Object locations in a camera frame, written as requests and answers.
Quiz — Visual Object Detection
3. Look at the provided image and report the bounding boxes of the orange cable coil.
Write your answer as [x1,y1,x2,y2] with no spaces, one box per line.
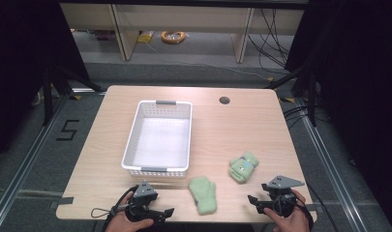
[160,30,187,45]

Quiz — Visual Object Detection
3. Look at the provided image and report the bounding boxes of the hanging black cables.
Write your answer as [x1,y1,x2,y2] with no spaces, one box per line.
[247,8,292,70]

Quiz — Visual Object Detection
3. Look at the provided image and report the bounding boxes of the yellow packet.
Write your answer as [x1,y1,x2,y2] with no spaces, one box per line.
[136,30,156,44]

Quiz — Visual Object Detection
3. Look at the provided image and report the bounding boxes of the thin white floor cable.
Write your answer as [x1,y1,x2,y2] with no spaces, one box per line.
[144,41,273,82]

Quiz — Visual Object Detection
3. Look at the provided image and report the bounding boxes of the white plastic basket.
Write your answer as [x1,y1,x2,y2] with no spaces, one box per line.
[120,100,194,179]

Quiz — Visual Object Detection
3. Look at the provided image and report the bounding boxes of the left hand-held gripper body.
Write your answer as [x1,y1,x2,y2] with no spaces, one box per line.
[124,181,160,223]

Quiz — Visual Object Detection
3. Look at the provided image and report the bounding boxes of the person's right hand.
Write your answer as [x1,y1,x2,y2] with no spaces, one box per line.
[263,188,312,232]

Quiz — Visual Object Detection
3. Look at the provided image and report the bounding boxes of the green mitten with face print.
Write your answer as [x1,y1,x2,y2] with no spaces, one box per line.
[228,152,259,185]

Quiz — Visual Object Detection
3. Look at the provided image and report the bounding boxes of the light wooden desk frame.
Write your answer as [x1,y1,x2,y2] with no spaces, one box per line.
[59,3,305,65]

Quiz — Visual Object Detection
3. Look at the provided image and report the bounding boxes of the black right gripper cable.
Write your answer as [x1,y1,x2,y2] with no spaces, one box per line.
[291,192,315,230]

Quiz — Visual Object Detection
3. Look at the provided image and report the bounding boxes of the grey tape strip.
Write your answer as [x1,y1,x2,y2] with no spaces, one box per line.
[48,196,75,210]

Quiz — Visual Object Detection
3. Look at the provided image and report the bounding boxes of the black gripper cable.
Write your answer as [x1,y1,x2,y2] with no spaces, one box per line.
[90,185,139,232]
[291,192,315,230]

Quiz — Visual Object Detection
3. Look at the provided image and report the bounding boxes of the plain green mitten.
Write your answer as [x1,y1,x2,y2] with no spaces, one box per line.
[188,175,218,217]

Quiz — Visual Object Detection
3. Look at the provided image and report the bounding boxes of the person's left hand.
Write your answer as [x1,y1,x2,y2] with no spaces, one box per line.
[105,191,155,232]

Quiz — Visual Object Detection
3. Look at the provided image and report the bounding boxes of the black curtain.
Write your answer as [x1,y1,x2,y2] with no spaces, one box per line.
[284,0,392,231]
[0,0,92,167]

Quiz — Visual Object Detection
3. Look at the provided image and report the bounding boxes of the aluminium floor rail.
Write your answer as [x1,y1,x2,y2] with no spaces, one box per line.
[0,92,72,224]
[300,98,370,232]

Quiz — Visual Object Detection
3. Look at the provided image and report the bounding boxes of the black floor cables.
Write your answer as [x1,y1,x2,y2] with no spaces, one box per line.
[282,105,311,131]

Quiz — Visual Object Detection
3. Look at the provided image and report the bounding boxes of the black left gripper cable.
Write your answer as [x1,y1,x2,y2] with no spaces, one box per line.
[90,185,139,232]

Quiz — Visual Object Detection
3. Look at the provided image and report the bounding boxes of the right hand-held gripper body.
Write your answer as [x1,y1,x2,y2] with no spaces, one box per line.
[260,174,306,218]

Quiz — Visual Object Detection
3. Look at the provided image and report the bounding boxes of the black metal stand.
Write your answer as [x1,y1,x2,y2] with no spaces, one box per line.
[263,63,317,128]
[41,63,105,128]

